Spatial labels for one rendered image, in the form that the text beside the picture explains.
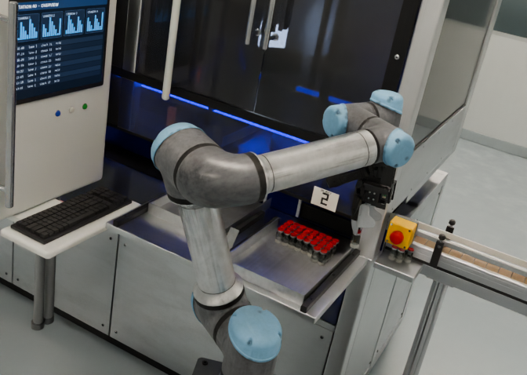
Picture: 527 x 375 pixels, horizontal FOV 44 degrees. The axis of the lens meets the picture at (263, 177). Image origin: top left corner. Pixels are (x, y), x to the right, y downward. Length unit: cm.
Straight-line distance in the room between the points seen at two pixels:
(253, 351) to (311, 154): 43
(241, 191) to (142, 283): 146
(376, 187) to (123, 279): 136
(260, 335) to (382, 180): 47
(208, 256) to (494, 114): 538
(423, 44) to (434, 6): 10
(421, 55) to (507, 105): 473
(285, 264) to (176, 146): 77
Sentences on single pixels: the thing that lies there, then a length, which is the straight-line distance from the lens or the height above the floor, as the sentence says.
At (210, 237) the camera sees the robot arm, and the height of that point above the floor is 119.
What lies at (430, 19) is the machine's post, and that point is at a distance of 184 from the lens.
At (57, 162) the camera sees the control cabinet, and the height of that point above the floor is 94.
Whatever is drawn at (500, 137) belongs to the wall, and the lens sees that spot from 663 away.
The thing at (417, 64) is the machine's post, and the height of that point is 150.
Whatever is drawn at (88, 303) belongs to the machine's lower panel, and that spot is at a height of 20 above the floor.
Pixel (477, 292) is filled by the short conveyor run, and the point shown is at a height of 86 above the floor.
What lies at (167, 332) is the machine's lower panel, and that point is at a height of 25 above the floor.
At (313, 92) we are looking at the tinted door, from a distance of 199.
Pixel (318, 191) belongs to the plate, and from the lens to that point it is 205.
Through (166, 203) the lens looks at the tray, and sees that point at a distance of 216.
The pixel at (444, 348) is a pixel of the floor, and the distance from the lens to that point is 340.
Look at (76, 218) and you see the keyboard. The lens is 213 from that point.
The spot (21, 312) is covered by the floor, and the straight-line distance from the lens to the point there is 313.
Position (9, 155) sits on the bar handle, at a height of 105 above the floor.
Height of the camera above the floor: 185
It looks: 23 degrees down
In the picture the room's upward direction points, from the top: 11 degrees clockwise
